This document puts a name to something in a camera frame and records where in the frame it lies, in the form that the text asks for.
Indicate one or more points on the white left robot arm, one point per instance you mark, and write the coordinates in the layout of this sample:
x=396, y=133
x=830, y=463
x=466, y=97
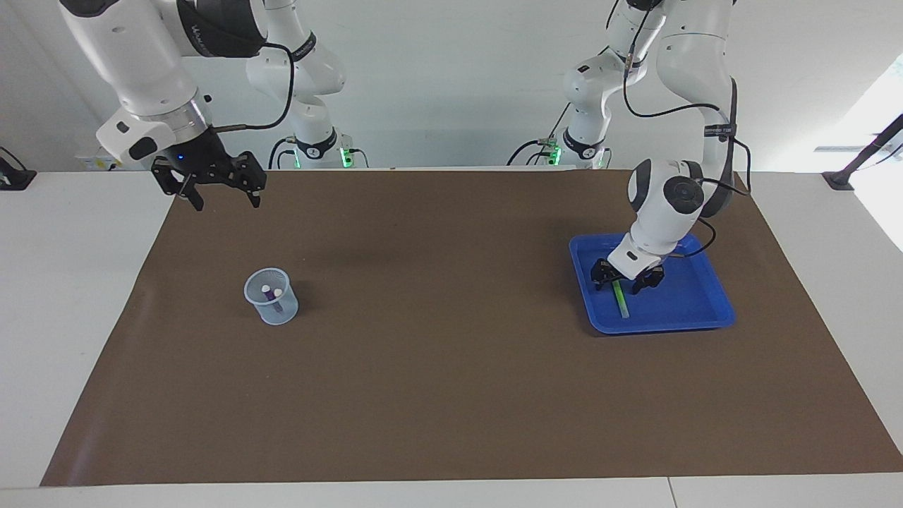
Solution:
x=670, y=197

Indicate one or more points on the black table clamp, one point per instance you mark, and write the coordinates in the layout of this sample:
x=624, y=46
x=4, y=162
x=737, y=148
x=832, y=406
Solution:
x=17, y=180

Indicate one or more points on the blue plastic tray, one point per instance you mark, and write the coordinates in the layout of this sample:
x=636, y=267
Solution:
x=684, y=310

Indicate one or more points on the green pen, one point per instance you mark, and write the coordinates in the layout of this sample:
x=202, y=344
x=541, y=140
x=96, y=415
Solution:
x=621, y=300

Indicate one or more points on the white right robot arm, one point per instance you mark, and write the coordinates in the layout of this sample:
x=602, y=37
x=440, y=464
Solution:
x=127, y=49

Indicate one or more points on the black stand with pole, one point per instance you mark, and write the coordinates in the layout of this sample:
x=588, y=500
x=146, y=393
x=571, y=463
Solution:
x=839, y=180

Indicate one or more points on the purple pen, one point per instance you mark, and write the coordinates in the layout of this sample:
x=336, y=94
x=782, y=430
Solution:
x=267, y=288

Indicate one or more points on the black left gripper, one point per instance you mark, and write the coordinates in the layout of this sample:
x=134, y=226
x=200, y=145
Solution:
x=652, y=276

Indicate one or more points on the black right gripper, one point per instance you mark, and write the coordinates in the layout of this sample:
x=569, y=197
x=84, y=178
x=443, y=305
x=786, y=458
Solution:
x=197, y=159

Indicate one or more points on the brown table mat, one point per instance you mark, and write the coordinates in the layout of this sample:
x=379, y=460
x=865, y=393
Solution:
x=451, y=395

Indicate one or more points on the clear plastic cup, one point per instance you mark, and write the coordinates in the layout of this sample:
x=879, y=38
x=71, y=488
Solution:
x=282, y=317

